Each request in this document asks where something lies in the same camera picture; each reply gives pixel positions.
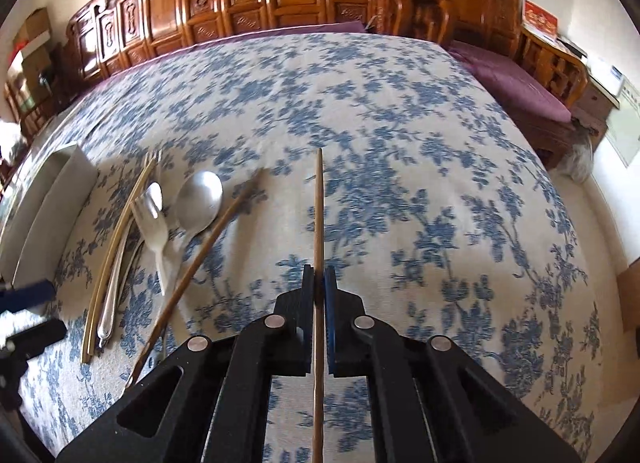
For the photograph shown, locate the dark brown wooden chopstick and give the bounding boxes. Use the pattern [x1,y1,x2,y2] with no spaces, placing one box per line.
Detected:
[125,168,265,389]
[311,148,327,463]

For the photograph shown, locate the wooden slatted chair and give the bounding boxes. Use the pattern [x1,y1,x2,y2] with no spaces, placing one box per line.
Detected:
[2,77,57,144]

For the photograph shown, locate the red box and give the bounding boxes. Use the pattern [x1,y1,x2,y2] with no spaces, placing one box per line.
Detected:
[521,0,559,42]

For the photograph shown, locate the grey rectangular utensil tray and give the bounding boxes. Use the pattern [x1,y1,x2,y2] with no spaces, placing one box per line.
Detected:
[0,142,99,315]

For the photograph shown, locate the white box appliance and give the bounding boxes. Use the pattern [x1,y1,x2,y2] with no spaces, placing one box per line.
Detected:
[584,55,627,100]

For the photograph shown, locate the flat cardboard sheet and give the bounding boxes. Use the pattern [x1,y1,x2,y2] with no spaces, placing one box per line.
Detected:
[616,257,640,335]

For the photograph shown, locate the white plastic fork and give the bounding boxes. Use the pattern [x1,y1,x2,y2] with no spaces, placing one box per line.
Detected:
[131,193,168,296]

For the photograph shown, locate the stacked cardboard boxes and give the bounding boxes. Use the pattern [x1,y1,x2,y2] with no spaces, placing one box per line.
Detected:
[9,7,54,100]

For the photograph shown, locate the white wall chart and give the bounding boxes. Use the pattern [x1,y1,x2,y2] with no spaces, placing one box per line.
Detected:
[606,87,640,167]

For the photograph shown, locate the carved wooden side bench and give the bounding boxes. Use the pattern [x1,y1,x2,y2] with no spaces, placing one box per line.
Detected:
[395,0,591,168]

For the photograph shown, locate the large metal spoon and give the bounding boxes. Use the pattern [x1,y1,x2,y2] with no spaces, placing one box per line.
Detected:
[160,170,224,359]

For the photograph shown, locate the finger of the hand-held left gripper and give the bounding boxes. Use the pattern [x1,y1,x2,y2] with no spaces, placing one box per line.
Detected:
[0,319,68,360]
[0,279,54,315]

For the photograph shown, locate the metal fork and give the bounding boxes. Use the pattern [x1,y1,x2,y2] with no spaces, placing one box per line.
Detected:
[97,149,163,349]

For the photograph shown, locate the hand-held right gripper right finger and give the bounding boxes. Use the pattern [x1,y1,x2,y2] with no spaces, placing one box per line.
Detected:
[324,265,583,463]

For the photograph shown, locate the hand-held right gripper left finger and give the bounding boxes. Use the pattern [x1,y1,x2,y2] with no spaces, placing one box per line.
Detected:
[55,264,317,463]

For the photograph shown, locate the clear plastic bag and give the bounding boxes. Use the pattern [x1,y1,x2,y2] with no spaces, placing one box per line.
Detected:
[559,137,597,190]

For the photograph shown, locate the long purple bench cushion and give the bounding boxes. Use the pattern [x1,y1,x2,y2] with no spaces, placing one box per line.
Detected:
[90,19,370,94]

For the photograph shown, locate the wooden side cabinet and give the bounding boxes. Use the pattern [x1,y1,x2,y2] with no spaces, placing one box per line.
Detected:
[571,77,622,140]

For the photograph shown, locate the carved wooden armchair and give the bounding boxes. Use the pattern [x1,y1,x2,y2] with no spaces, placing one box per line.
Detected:
[371,0,455,46]

